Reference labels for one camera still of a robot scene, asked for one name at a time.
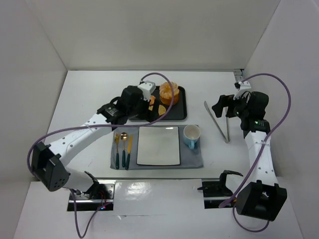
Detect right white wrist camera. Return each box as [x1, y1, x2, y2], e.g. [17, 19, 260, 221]
[233, 81, 251, 100]

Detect white square plate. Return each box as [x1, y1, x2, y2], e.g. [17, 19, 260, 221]
[137, 126, 180, 166]

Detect gold spoon green handle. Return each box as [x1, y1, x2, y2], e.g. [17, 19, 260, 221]
[120, 132, 128, 168]

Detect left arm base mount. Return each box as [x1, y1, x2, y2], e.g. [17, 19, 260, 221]
[67, 180, 116, 212]

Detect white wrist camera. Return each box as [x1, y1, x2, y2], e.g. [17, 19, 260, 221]
[233, 81, 251, 100]
[137, 81, 156, 101]

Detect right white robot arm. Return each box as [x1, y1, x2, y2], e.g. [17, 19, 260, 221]
[212, 92, 287, 222]

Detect black plastic tray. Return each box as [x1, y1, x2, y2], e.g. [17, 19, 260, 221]
[127, 86, 187, 122]

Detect grey placemat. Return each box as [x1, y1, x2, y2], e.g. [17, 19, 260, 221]
[114, 125, 203, 170]

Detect small round bun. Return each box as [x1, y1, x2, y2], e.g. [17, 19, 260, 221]
[149, 95, 156, 106]

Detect metal tongs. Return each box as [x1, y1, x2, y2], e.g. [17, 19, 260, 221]
[203, 100, 231, 144]

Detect large orange flower bread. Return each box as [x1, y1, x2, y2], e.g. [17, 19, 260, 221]
[159, 82, 180, 105]

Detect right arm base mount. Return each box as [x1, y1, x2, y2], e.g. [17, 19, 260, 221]
[197, 181, 233, 209]

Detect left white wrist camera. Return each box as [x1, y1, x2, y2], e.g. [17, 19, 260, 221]
[137, 81, 156, 101]

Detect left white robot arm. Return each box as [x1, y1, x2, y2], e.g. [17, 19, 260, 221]
[31, 82, 156, 194]

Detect gold fork green handle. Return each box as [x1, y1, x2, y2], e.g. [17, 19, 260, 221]
[115, 133, 120, 170]

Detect gold knife green handle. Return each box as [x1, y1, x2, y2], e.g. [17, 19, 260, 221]
[125, 134, 133, 170]

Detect aluminium frame rail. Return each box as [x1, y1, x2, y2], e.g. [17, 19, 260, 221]
[233, 69, 244, 82]

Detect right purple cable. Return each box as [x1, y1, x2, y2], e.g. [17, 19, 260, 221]
[218, 73, 292, 233]

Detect sliced seeded bread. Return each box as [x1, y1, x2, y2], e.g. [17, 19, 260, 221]
[149, 105, 166, 116]

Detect light blue mug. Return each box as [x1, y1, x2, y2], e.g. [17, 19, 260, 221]
[183, 124, 201, 150]

